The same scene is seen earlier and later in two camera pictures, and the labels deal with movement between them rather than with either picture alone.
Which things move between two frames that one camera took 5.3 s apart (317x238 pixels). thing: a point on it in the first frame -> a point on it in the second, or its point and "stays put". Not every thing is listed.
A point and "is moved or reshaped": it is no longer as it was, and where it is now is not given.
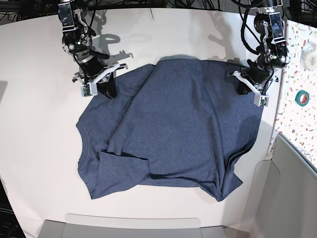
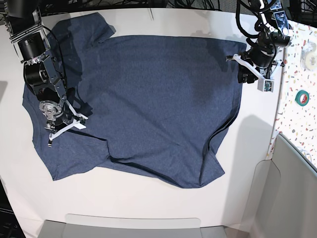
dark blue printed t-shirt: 181,122 is moved or reshaped
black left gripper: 90,62 -> 67,116
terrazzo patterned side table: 297,117 stays put
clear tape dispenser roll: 308,56 stays put
